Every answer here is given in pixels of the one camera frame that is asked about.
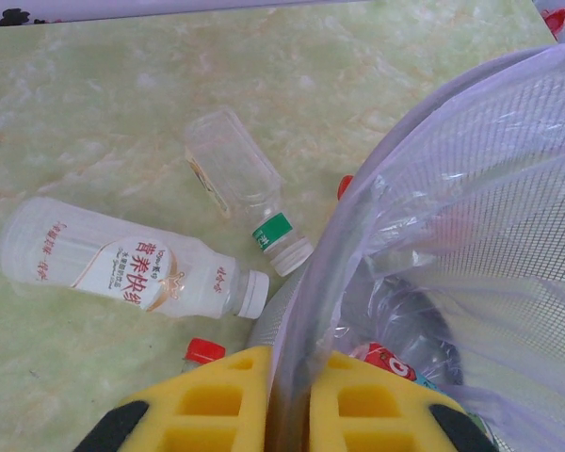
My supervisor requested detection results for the crushed bottle red white label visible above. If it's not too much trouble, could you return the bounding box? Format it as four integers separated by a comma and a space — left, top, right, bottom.
363, 341, 420, 383

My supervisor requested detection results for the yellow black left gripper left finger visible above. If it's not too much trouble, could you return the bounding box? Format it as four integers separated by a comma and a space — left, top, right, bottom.
74, 345, 275, 452

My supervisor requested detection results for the clear plastic bin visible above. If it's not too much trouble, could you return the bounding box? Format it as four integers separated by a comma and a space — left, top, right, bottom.
247, 40, 565, 452

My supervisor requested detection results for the clear cola bottle red cap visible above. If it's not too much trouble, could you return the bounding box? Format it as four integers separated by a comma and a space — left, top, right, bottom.
181, 336, 228, 376

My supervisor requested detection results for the white milk drink bottle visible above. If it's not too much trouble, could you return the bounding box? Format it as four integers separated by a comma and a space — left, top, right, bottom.
0, 196, 270, 320

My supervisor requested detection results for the red cap plastic bottle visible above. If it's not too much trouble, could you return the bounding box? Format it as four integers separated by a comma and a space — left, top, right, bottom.
336, 174, 355, 202

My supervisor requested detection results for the clear bottle green neck label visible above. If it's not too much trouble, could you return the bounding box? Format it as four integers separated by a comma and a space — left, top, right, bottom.
184, 106, 315, 278

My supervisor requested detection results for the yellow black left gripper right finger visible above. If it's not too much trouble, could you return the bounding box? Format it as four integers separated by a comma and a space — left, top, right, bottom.
305, 350, 500, 452

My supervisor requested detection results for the translucent purple bin liner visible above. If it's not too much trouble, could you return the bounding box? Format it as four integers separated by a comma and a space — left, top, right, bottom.
267, 40, 565, 452

